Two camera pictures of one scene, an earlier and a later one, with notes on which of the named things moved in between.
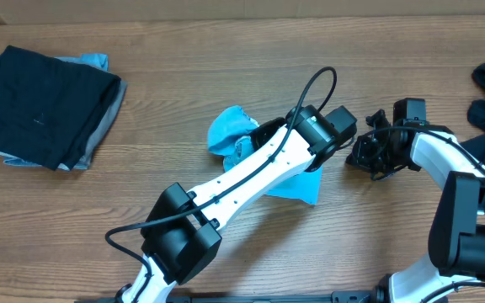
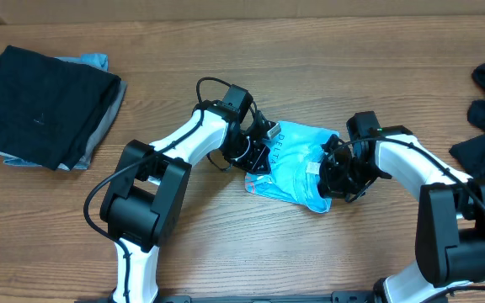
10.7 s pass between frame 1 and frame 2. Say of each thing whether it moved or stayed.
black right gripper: moved
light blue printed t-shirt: moved
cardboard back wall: stayed
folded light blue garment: stayed
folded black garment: stayed
